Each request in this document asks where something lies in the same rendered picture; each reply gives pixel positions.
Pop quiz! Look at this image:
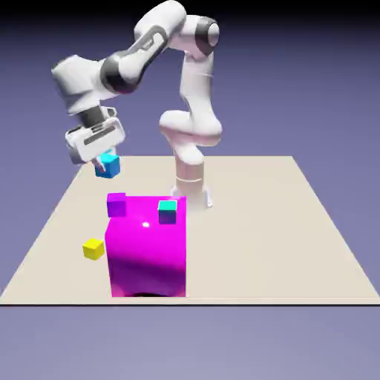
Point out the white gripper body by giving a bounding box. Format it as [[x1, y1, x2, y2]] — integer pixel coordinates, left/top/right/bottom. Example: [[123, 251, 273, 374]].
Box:
[[65, 117, 127, 166]]

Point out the small blue cube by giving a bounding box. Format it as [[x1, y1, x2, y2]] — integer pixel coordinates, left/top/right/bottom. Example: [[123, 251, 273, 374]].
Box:
[[94, 149, 121, 180]]

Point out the small purple cube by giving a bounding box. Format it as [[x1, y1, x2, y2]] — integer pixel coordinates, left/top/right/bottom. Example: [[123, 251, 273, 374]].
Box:
[[106, 191, 127, 218]]

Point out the small teal cube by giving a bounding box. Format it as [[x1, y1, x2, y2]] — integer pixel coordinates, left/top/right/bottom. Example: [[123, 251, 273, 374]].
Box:
[[157, 200, 178, 226]]

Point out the small yellow cube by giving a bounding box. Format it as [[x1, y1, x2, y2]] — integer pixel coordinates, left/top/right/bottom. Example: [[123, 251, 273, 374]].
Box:
[[82, 237, 105, 261]]

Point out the large magenta box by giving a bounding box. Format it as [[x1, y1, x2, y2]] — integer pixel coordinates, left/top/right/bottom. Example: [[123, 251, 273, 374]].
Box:
[[104, 194, 187, 298]]

